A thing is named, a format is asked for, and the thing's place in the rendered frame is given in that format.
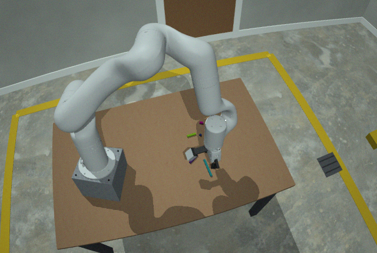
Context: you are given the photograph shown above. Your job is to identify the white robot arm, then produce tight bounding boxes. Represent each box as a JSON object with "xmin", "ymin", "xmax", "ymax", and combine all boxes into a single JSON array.
[{"xmin": 54, "ymin": 23, "xmax": 237, "ymax": 180}]

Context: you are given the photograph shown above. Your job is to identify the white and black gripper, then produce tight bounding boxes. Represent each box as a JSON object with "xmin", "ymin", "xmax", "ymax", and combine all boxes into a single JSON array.
[{"xmin": 205, "ymin": 149, "xmax": 221, "ymax": 169}]

